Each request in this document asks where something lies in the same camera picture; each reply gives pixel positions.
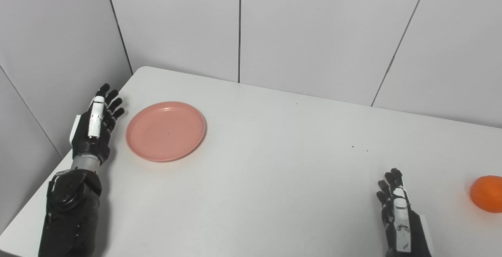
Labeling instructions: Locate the pink plate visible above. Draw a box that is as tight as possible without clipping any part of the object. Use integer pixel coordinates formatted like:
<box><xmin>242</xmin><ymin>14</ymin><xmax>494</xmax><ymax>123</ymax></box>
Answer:
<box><xmin>125</xmin><ymin>101</ymin><xmax>207</xmax><ymax>162</ymax></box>

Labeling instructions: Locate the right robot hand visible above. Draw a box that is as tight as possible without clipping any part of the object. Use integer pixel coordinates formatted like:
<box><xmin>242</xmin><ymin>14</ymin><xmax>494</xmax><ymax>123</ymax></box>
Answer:
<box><xmin>376</xmin><ymin>168</ymin><xmax>434</xmax><ymax>257</ymax></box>

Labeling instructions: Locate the orange fruit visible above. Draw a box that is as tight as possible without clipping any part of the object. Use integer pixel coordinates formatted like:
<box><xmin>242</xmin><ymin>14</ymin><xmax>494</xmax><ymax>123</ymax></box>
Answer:
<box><xmin>470</xmin><ymin>175</ymin><xmax>502</xmax><ymax>213</ymax></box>

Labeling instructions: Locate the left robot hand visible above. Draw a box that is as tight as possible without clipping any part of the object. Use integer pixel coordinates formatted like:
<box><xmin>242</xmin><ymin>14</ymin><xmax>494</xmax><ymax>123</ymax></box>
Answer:
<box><xmin>69</xmin><ymin>83</ymin><xmax>125</xmax><ymax>166</ymax></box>

